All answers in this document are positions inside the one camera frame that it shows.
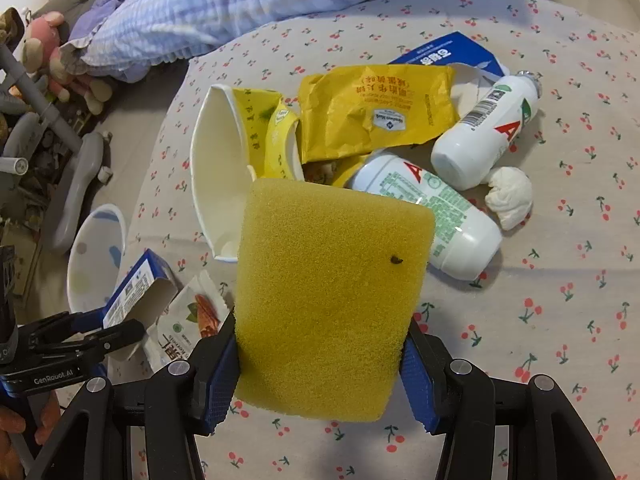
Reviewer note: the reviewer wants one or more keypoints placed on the beige plush toy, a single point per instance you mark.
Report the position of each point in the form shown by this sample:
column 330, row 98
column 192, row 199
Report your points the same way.
column 80, row 80

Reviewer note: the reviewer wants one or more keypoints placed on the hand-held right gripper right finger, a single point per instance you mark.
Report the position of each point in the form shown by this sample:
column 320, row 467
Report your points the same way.
column 417, row 390

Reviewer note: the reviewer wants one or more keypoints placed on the crushed yellow paper cup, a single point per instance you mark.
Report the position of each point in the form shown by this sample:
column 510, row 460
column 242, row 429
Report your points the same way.
column 220, row 170

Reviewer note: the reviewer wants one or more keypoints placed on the blue milk carton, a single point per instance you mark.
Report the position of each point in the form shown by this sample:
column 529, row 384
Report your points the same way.
column 135, row 285
column 440, row 50

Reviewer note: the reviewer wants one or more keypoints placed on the white nut snack packet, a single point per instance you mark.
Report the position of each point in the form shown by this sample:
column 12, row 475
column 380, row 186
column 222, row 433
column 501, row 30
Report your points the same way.
column 192, row 315

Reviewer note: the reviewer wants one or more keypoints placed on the person's left hand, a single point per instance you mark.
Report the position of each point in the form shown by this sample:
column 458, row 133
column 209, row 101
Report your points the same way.
column 30, row 425

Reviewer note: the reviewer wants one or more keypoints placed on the white tissue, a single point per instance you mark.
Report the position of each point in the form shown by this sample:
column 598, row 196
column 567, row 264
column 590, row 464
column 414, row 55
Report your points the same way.
column 510, row 195

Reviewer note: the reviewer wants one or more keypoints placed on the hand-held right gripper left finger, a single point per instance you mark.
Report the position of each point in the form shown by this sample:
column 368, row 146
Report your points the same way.
column 220, row 380

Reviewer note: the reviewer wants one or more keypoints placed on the cherry print bed sheet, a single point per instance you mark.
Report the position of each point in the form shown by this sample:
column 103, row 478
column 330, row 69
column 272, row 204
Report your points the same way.
column 575, row 260

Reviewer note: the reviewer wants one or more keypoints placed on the yellow sponge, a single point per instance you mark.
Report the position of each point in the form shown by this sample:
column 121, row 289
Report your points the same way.
column 325, row 300

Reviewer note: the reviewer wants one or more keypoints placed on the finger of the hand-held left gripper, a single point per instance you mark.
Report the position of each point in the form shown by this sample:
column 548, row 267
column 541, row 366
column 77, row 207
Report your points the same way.
column 110, row 337
column 85, row 321

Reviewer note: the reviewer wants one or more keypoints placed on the pink plush toy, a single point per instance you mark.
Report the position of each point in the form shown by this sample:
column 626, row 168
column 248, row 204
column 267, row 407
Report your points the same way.
column 42, row 35

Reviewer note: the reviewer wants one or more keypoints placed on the yellow snack bag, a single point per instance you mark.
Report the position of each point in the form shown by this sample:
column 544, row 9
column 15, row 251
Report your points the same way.
column 375, row 105

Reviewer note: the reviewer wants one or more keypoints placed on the grey chair frame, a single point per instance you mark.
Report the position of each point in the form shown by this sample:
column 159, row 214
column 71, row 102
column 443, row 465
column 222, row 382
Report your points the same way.
column 75, row 195

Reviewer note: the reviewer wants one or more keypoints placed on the blue plaid quilt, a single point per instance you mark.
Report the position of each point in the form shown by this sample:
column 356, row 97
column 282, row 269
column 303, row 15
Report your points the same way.
column 210, row 5

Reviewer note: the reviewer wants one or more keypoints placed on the white plastic drink bottle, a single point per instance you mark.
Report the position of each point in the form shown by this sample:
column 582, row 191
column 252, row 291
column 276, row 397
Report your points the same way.
column 440, row 210
column 480, row 140

